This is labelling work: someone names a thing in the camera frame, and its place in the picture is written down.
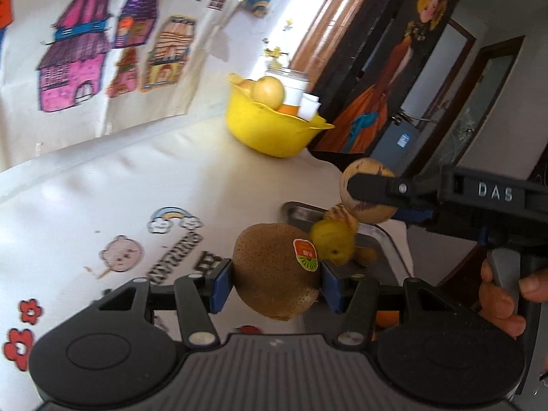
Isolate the pale passion fruit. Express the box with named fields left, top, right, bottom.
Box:
left=339, top=158, right=399, bottom=224

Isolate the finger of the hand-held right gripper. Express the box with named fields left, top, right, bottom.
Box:
left=346, top=173, right=434, bottom=210
left=395, top=207, right=436, bottom=225

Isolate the orange dress figure painting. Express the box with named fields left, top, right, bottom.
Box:
left=310, top=0, right=469, bottom=155

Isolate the brown kiwi with sticker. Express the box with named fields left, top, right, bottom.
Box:
left=231, top=223, right=322, bottom=321

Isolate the white cup in bowl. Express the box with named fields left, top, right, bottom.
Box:
left=298, top=92, right=322, bottom=121

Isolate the dark framed glass door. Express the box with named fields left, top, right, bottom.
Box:
left=432, top=36, right=525, bottom=169

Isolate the dark blue box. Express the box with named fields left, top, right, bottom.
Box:
left=370, top=113, right=433, bottom=176

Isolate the brown wooden door frame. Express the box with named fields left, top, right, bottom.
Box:
left=291, top=0, right=412, bottom=91

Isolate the metal tray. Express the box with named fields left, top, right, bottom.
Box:
left=280, top=201, right=414, bottom=310

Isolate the glass jar with flowers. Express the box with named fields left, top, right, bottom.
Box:
left=261, top=17, right=296, bottom=69

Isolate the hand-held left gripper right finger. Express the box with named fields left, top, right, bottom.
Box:
left=321, top=261, right=429, bottom=347

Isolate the person's right hand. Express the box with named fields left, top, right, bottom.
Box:
left=478, top=260, right=548, bottom=340

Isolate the brown longan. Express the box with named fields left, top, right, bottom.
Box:
left=353, top=244, right=378, bottom=267

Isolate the coloured houses drawing paper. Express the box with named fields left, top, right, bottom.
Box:
left=0, top=0, right=242, bottom=167

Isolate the yellow plastic bowl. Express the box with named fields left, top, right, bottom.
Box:
left=225, top=79, right=335, bottom=158

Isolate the white jar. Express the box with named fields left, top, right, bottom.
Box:
left=265, top=66, right=311, bottom=107

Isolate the pale yellow fruit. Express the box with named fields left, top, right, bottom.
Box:
left=227, top=73, right=259, bottom=95

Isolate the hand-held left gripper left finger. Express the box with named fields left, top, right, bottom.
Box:
left=98, top=259, right=234, bottom=347

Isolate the yellow pear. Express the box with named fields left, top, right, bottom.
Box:
left=256, top=76, right=285, bottom=110

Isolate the yellow lemon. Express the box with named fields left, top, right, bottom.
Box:
left=309, top=219, right=356, bottom=265

